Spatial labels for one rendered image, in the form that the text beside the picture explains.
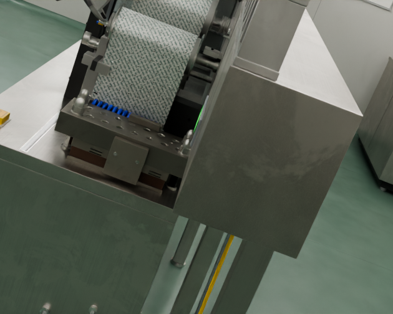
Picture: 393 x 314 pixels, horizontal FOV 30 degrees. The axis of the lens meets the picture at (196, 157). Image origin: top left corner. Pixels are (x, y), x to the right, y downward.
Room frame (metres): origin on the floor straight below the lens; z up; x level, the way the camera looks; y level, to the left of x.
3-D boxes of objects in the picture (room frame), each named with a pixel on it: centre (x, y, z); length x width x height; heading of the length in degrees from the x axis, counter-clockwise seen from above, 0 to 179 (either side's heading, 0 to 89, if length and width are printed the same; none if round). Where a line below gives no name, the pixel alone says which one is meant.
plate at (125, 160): (1.86, 0.18, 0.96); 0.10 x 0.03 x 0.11; 92
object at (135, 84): (2.07, 0.24, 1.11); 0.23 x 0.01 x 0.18; 92
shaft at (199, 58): (2.14, 0.07, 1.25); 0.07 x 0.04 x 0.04; 92
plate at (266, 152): (2.80, -0.05, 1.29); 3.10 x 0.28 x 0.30; 2
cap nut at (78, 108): (1.91, 0.35, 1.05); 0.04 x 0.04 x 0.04
